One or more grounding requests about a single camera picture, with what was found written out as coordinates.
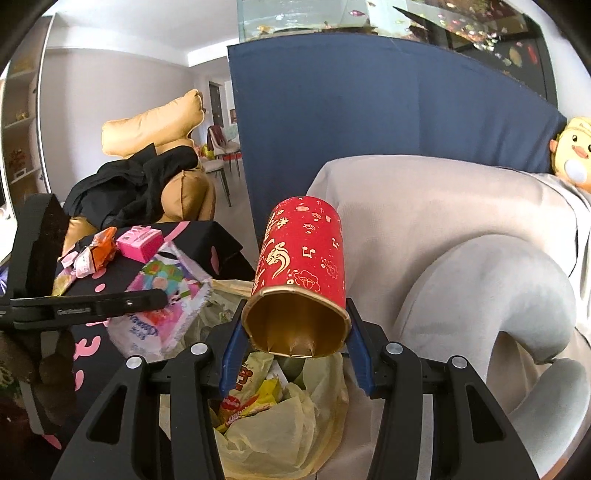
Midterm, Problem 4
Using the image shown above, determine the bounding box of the yellow duck plush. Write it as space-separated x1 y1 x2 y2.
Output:
549 116 591 192

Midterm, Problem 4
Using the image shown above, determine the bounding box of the grey neck pillow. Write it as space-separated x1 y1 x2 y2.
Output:
392 235 591 462

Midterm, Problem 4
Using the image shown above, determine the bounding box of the yellow armchair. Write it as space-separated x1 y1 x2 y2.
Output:
62 89 217 259

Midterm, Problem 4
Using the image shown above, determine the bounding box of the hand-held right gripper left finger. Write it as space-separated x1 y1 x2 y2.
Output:
51 318 254 480

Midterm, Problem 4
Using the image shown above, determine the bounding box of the beige dining chair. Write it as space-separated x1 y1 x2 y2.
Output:
205 124 243 206

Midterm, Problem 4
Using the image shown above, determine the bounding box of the black cloth with pink print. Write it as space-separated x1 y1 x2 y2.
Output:
53 220 257 453

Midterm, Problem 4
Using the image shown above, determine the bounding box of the yellow plastic bag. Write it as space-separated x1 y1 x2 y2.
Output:
159 277 352 480

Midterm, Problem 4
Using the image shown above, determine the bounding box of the tall display shelf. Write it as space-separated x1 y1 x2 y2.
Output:
0 18 51 217

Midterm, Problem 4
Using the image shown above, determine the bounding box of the yellow crumpled snack wrapper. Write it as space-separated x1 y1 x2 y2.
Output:
52 268 77 296

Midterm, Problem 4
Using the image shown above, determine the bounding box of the beige blanket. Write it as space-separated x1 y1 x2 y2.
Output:
307 156 591 480

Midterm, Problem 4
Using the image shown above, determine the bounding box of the red patterned paper can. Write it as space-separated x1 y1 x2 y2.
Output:
242 196 352 358

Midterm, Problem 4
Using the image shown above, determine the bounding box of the pink box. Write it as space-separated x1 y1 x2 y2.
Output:
116 226 163 260

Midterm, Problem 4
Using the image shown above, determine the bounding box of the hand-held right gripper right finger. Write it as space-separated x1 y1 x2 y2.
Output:
344 298 541 480

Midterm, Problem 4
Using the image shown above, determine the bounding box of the black jacket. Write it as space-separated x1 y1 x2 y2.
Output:
62 144 199 232

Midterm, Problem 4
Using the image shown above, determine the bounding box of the person's left hand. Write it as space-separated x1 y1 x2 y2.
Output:
0 325 77 435

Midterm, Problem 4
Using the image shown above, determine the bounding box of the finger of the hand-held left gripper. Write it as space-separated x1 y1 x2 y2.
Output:
102 289 168 320

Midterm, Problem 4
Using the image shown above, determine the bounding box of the yellow snack packet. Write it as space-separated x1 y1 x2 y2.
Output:
217 364 284 432

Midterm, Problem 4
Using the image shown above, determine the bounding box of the pink white snack packet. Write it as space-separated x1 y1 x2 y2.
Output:
106 240 215 358

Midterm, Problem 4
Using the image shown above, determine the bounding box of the glass fish tank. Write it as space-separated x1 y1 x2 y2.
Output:
236 0 557 109

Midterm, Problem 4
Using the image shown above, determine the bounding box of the orange white snack wrapper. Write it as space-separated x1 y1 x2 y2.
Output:
76 226 118 278

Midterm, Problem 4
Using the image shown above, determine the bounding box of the blue cloth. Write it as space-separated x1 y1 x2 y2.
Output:
227 32 568 245

